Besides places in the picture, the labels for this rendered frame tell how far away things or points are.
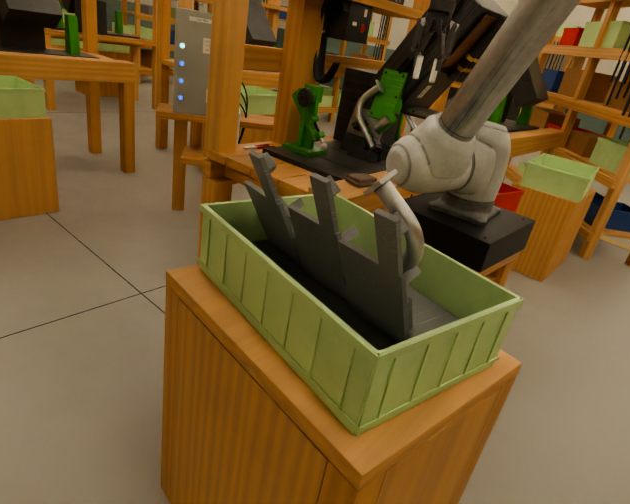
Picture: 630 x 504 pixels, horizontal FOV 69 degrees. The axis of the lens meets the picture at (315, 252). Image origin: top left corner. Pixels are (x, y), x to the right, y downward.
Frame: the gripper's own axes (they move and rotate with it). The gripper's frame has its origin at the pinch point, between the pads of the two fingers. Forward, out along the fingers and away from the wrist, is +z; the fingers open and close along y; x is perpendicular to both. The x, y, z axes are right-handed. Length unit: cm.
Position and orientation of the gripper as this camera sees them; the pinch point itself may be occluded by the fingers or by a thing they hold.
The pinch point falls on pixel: (425, 70)
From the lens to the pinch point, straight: 160.2
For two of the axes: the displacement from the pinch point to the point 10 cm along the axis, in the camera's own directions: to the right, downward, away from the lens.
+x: 6.3, -2.4, 7.4
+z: -1.6, 8.9, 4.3
